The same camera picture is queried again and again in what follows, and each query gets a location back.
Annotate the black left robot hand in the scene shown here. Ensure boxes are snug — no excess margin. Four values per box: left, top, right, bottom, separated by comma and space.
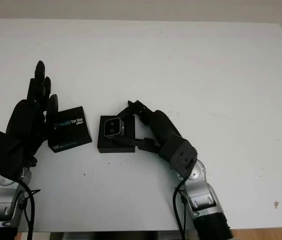
7, 59, 60, 167

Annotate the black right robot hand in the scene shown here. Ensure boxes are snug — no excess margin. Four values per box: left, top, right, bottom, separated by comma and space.
110, 99, 184, 154

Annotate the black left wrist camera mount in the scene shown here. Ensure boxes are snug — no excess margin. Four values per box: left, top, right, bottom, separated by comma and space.
0, 130, 26, 180

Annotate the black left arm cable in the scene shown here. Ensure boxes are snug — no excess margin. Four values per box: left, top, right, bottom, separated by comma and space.
18, 177, 41, 240

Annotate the black RealSense box lid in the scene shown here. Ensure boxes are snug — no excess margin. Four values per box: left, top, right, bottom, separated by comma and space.
47, 105, 93, 153

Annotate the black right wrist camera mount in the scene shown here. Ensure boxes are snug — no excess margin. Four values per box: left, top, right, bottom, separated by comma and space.
159, 136, 198, 177

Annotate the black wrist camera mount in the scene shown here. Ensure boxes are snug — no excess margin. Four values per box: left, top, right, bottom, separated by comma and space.
159, 136, 198, 177
0, 130, 26, 180

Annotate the black camera box base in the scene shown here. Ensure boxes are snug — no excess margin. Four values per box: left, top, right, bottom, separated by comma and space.
97, 114, 137, 154

